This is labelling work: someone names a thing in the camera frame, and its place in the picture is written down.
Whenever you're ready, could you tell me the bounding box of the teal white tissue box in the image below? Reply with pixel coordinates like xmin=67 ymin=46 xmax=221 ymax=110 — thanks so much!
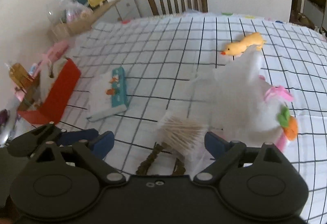
xmin=86 ymin=67 xmax=129 ymax=122

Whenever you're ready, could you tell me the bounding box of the plastic bag of candy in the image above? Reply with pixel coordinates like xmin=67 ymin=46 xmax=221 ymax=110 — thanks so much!
xmin=64 ymin=2 xmax=93 ymax=23

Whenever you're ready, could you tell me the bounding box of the pink folded cloth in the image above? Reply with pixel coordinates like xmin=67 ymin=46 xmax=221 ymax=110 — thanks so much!
xmin=15 ymin=41 xmax=70 ymax=101

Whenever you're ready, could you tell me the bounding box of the white black grid tablecloth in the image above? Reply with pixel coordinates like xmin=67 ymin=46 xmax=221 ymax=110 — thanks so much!
xmin=58 ymin=14 xmax=326 ymax=223

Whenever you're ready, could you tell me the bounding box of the bundle of cotton swabs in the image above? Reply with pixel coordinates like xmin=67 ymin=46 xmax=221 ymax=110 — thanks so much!
xmin=157 ymin=111 xmax=208 ymax=160

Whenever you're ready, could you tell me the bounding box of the glass bowl vase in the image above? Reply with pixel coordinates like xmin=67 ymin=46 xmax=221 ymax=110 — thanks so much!
xmin=47 ymin=0 xmax=70 ymax=26

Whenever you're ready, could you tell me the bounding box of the amber drink bottle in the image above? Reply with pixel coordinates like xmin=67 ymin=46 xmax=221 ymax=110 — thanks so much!
xmin=6 ymin=63 xmax=34 ymax=93

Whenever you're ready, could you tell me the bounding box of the wooden side cabinet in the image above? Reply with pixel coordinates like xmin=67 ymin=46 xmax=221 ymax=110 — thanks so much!
xmin=48 ymin=0 xmax=140 ymax=42

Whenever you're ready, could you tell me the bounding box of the red gold metal tin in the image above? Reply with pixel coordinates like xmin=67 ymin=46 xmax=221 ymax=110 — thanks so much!
xmin=17 ymin=58 xmax=81 ymax=125

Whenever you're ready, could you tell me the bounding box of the white plush toy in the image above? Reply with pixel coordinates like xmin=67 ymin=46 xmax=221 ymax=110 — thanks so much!
xmin=193 ymin=49 xmax=298 ymax=150

